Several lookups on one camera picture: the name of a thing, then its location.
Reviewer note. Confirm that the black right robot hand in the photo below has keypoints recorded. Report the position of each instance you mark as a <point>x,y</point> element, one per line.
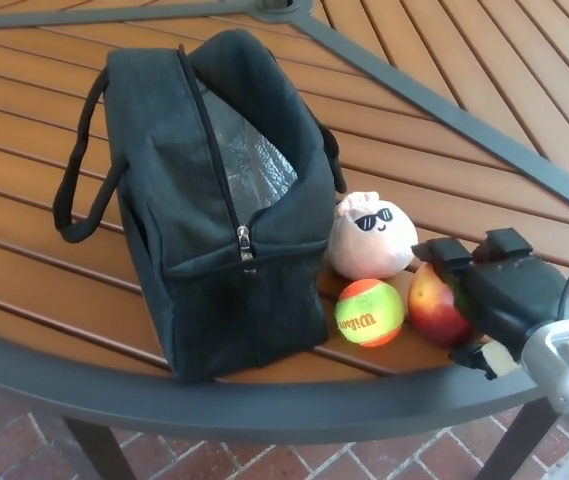
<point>514,295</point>

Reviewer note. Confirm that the red apple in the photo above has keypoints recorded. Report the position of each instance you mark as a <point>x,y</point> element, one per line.
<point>431,310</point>

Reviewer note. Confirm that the yellow orange tennis ball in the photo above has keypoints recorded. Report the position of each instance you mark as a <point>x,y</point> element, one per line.
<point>369,315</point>

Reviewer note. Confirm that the black insulated lunch bag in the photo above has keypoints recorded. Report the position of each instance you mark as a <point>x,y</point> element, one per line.
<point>164,200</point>

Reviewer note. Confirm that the peach dumpling plush with sunglasses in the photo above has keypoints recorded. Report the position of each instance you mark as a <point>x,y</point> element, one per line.
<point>374,250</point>

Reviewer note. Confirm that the dark metal table leg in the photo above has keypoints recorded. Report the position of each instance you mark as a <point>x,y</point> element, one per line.
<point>99,452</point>
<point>524,445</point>

